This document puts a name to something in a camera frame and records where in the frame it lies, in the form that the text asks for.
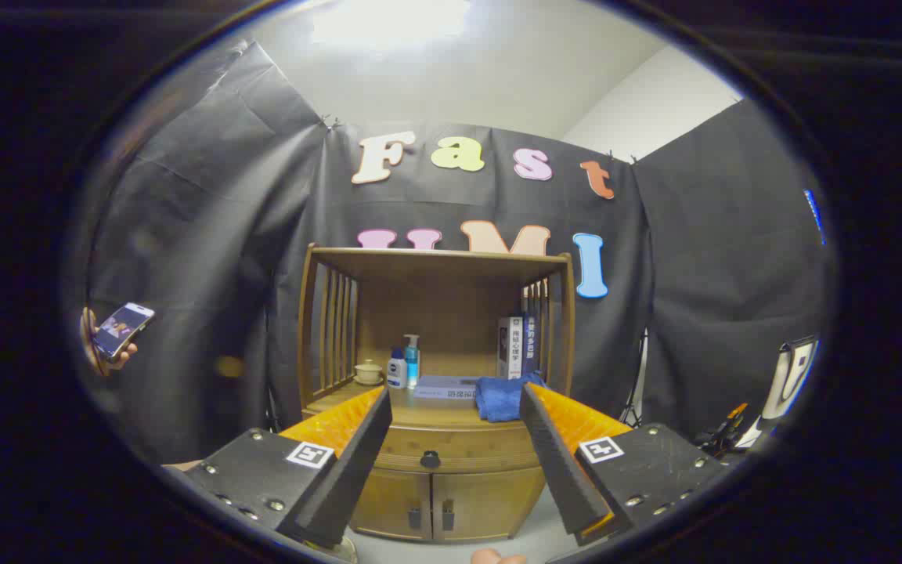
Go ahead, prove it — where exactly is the wooden countertop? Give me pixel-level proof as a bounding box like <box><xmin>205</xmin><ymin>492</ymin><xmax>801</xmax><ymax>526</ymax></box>
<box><xmin>302</xmin><ymin>374</ymin><xmax>569</xmax><ymax>431</ymax></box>

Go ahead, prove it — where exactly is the dark blue standing book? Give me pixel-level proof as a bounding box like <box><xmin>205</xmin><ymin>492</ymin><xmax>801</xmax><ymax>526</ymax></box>
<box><xmin>521</xmin><ymin>313</ymin><xmax>540</xmax><ymax>375</ymax></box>

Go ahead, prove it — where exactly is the smartphone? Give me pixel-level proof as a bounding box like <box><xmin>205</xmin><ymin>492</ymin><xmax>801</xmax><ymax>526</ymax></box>
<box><xmin>93</xmin><ymin>302</ymin><xmax>156</xmax><ymax>361</ymax></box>

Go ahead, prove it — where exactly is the wooden cabinet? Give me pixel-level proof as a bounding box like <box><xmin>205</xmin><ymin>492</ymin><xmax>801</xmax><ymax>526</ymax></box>
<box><xmin>297</xmin><ymin>243</ymin><xmax>577</xmax><ymax>544</ymax></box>

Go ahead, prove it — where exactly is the blue folded towel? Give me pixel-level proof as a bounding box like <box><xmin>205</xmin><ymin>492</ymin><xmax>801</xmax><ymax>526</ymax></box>
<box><xmin>474</xmin><ymin>372</ymin><xmax>547</xmax><ymax>424</ymax></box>

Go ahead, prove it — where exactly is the blue pump bottle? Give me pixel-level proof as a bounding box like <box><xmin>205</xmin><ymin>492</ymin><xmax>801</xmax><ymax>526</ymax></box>
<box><xmin>402</xmin><ymin>334</ymin><xmax>421</xmax><ymax>389</ymax></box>

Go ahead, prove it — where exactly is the wooden cabinet door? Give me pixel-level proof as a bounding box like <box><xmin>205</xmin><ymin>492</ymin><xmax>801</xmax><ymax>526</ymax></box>
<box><xmin>433</xmin><ymin>468</ymin><xmax>547</xmax><ymax>542</ymax></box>
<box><xmin>349</xmin><ymin>468</ymin><xmax>433</xmax><ymax>541</ymax></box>

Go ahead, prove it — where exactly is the black tripod stand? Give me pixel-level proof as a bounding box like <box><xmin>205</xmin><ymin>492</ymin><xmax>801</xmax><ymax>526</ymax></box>
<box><xmin>622</xmin><ymin>329</ymin><xmax>649</xmax><ymax>425</ymax></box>

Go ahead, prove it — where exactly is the orange black tool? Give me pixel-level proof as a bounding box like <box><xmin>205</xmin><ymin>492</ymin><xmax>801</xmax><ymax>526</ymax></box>
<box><xmin>698</xmin><ymin>403</ymin><xmax>751</xmax><ymax>457</ymax></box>

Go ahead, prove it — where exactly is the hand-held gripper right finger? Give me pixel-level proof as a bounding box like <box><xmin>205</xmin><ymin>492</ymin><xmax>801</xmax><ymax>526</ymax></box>
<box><xmin>519</xmin><ymin>382</ymin><xmax>735</xmax><ymax>548</ymax></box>

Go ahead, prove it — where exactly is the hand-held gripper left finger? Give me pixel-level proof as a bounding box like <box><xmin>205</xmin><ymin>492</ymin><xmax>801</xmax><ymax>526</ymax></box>
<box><xmin>182</xmin><ymin>385</ymin><xmax>394</xmax><ymax>551</ymax></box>

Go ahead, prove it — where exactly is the white book lying flat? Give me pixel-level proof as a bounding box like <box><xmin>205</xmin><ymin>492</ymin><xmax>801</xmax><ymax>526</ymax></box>
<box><xmin>413</xmin><ymin>375</ymin><xmax>482</xmax><ymax>400</ymax></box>

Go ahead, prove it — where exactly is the grey standing book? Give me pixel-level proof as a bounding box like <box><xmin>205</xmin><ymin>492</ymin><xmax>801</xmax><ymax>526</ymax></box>
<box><xmin>496</xmin><ymin>316</ymin><xmax>526</xmax><ymax>381</ymax></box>

